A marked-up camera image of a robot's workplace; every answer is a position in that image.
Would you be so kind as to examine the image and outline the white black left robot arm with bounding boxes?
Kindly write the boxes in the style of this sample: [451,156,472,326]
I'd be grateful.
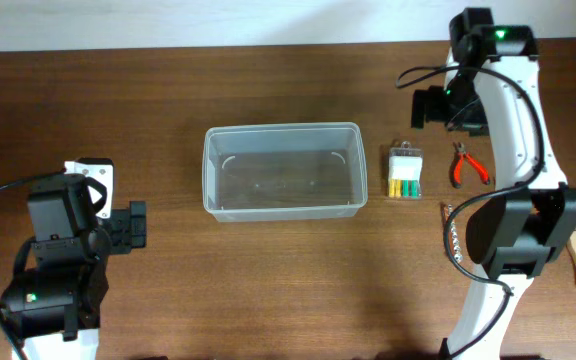
[0,173,147,359]

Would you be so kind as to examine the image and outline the clear case of coloured plugs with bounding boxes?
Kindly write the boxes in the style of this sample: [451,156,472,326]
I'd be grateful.
[387,141,423,200]

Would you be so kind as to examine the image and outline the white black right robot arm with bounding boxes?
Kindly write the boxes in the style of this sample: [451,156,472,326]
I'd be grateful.
[411,8,576,359]

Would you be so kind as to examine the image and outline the clear plastic storage container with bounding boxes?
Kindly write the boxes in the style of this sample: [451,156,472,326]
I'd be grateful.
[202,122,368,222]

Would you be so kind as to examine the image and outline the red handled small pliers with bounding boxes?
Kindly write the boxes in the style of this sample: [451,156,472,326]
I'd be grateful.
[449,141,492,190]

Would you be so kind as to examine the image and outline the orange socket bit rail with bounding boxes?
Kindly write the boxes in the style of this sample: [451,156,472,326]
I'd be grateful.
[441,203,463,263]

